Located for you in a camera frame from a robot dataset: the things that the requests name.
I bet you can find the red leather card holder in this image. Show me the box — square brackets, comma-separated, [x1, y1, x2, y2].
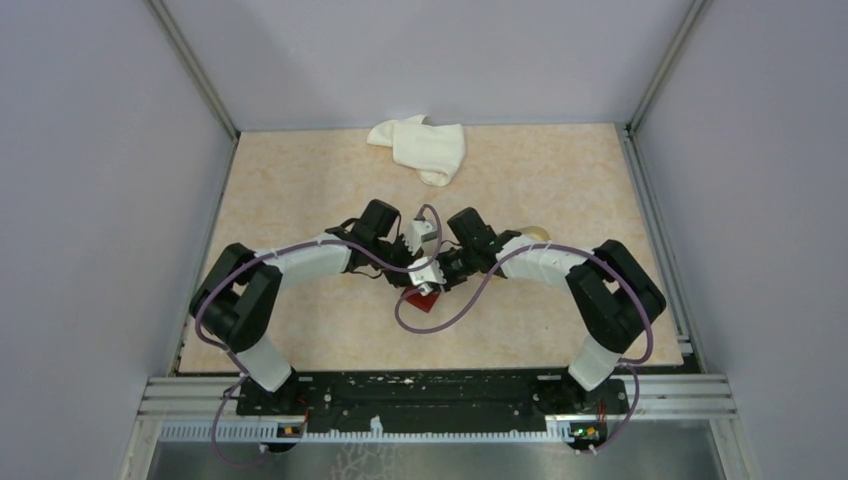
[400, 287, 440, 313]

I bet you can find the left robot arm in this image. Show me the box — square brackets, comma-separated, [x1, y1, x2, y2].
[189, 199, 441, 414]

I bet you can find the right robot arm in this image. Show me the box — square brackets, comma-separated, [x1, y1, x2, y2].
[436, 207, 667, 412]

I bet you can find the beige oval tray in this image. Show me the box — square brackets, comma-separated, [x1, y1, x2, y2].
[518, 225, 551, 243]

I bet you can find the white folded cloth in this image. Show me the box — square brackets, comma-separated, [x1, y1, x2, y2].
[366, 114, 467, 187]

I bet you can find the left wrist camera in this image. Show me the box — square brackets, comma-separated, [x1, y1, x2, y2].
[404, 219, 438, 255]

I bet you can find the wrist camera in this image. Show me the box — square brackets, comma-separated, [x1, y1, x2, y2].
[408, 257, 446, 296]
[404, 219, 438, 255]

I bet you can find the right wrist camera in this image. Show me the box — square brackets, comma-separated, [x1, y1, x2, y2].
[408, 257, 446, 296]

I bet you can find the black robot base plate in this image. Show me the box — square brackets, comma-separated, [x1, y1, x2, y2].
[235, 368, 630, 434]

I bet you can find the aluminium frame rail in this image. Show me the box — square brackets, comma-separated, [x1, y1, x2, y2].
[138, 371, 737, 445]

